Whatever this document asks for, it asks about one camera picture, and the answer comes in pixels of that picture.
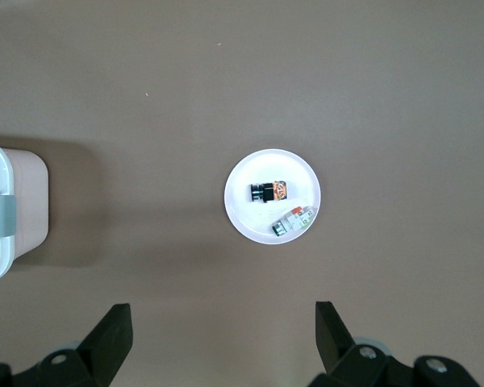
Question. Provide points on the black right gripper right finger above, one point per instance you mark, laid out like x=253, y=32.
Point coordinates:
x=343, y=359

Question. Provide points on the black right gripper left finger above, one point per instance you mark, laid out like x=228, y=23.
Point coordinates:
x=93, y=359

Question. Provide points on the orange push-button switch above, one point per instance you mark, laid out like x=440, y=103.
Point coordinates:
x=268, y=192

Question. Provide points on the white lidded storage box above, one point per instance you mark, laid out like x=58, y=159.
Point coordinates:
x=0, y=225

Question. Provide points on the pink round plate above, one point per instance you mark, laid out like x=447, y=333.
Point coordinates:
x=266, y=169

